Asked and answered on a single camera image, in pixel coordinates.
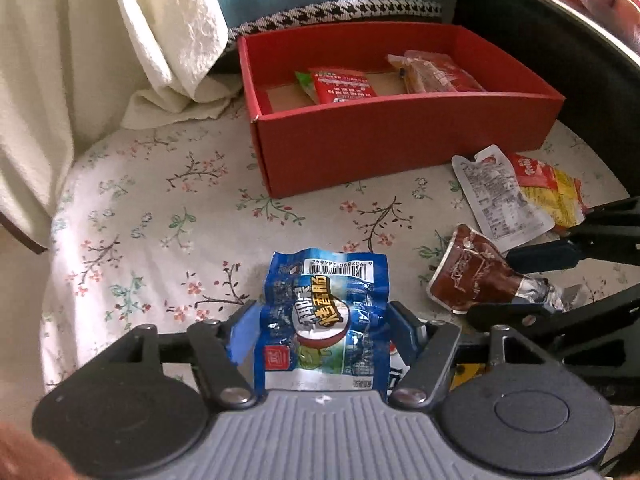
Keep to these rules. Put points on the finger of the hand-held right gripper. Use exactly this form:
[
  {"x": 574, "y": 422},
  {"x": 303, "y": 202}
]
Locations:
[
  {"x": 510, "y": 316},
  {"x": 545, "y": 255}
]

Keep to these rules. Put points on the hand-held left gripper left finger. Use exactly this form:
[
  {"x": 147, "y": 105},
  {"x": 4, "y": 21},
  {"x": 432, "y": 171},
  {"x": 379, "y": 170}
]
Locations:
[{"x": 242, "y": 335}]

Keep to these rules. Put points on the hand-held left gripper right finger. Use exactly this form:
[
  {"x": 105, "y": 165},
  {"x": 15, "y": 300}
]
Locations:
[{"x": 404, "y": 335}]

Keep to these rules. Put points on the brown snack packet silver lining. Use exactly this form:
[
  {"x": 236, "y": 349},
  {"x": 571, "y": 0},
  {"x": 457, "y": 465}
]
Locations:
[{"x": 475, "y": 275}]

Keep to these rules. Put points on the red and yellow snack packet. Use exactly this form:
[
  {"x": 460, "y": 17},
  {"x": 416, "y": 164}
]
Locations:
[{"x": 550, "y": 185}]

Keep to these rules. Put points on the white snack pouch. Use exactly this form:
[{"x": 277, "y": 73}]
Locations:
[{"x": 495, "y": 200}]

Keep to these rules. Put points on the blue snack packet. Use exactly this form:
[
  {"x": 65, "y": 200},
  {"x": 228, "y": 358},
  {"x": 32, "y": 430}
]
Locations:
[{"x": 320, "y": 320}]

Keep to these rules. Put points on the red cardboard box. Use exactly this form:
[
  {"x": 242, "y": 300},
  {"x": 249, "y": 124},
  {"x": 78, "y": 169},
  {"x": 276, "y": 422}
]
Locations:
[{"x": 375, "y": 145}]

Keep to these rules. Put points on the clear orange snack packet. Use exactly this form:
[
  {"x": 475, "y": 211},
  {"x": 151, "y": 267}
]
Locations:
[{"x": 435, "y": 75}]

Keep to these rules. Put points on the red label snack packet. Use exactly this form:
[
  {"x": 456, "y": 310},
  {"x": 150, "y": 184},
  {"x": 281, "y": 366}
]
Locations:
[{"x": 340, "y": 87}]

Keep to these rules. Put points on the green snack packet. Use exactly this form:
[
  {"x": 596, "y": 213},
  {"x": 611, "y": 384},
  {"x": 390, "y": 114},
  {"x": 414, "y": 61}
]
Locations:
[{"x": 304, "y": 82}]

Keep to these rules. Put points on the person's left hand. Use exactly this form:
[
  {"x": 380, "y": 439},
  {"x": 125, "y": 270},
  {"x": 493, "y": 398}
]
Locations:
[{"x": 25, "y": 455}]

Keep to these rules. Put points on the white cartoon snack packet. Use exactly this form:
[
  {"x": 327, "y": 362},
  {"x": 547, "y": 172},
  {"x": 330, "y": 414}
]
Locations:
[{"x": 400, "y": 372}]

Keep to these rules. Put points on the floral quilted cover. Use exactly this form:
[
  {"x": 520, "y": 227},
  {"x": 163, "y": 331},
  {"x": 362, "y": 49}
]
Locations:
[{"x": 175, "y": 200}]

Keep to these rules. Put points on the white blanket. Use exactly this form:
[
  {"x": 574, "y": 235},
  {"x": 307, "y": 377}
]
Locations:
[{"x": 50, "y": 85}]

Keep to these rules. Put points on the brown wooden chair frame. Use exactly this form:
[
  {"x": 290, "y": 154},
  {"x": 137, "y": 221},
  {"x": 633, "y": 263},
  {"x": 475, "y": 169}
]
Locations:
[{"x": 20, "y": 235}]

